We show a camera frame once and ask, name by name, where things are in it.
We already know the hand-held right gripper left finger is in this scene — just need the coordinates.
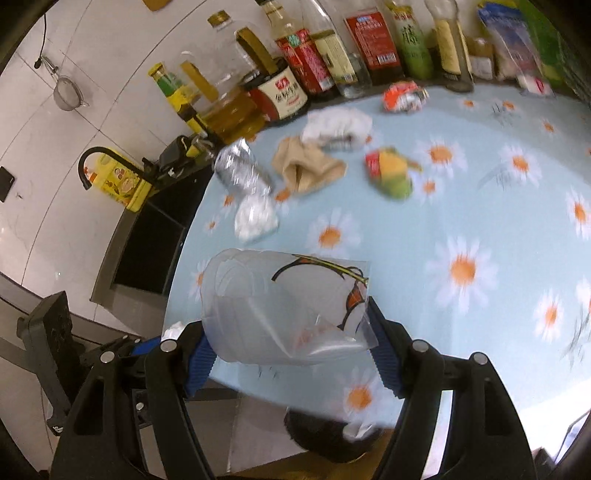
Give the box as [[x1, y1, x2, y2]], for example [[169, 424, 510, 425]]
[[50, 322, 219, 480]]

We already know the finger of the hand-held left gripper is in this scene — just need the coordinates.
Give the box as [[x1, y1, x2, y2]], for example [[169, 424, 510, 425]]
[[117, 336, 163, 359]]

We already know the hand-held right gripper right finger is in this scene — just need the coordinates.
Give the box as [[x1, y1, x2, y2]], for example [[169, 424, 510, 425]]
[[365, 296, 539, 480]]

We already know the black trash bin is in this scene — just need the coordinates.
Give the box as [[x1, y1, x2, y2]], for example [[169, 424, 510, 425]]
[[283, 406, 384, 464]]

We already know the shiny white paper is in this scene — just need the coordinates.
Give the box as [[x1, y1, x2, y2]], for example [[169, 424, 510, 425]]
[[233, 194, 280, 243]]

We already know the red yellow green wrapper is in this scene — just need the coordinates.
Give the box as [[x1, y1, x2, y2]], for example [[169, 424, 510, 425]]
[[365, 147, 422, 200]]

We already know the brown paper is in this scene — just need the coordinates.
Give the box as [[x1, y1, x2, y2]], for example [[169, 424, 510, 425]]
[[271, 137, 348, 195]]

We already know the white tissue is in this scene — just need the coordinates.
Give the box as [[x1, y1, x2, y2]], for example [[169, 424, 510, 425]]
[[301, 108, 374, 151]]

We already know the red white wrapper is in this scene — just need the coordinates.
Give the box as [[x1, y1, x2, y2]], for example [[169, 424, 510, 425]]
[[381, 81, 430, 113]]

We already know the dark kitchen sink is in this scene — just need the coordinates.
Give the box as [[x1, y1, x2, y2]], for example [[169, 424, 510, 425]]
[[90, 173, 209, 309]]

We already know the yellow tin container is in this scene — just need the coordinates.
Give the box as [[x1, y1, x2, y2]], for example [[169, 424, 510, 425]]
[[90, 154, 154, 213]]

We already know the daisy print blue tablecloth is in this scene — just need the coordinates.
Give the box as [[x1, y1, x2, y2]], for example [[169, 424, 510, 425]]
[[161, 80, 591, 444]]

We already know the black faucet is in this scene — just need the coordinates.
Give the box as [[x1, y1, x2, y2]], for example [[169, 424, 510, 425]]
[[78, 147, 160, 195]]

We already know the black sink-side holder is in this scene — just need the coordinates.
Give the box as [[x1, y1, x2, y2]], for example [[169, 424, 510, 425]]
[[156, 134, 216, 177]]

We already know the metal mesh strainer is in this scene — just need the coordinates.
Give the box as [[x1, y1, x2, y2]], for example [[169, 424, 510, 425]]
[[34, 54, 89, 112]]

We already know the large clear oil jug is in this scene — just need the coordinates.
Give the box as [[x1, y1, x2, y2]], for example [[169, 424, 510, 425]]
[[179, 11, 269, 145]]

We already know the green capped yellow label bottle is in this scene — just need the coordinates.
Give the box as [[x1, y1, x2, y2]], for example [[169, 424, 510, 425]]
[[148, 62, 209, 136]]

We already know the dark soy sauce jug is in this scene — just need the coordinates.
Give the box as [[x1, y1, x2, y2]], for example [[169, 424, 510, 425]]
[[235, 28, 311, 126]]

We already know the tall red label bottle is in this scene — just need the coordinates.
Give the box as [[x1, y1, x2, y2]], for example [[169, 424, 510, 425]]
[[256, 0, 339, 100]]

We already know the small brown jar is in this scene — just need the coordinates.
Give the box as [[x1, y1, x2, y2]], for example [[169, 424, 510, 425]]
[[466, 37, 496, 82]]

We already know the clear beige label bottle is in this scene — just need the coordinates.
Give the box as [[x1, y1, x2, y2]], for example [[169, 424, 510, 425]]
[[300, 0, 365, 93]]

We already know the dark bottle red label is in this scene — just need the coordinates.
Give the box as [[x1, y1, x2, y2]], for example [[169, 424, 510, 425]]
[[342, 0, 403, 86]]

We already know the green label oil bottle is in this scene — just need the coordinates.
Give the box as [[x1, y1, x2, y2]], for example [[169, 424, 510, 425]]
[[385, 0, 435, 80]]

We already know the clear yellow capped bottle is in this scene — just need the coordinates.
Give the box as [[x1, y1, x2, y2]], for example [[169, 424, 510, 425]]
[[425, 0, 476, 93]]

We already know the blue white packet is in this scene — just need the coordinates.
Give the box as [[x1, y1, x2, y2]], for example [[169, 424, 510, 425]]
[[478, 0, 555, 97]]

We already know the green packet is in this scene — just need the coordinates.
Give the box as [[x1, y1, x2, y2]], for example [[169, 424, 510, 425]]
[[522, 0, 583, 93]]

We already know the black wall plate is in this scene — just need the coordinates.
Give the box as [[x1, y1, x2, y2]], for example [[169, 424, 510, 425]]
[[0, 166, 16, 203]]

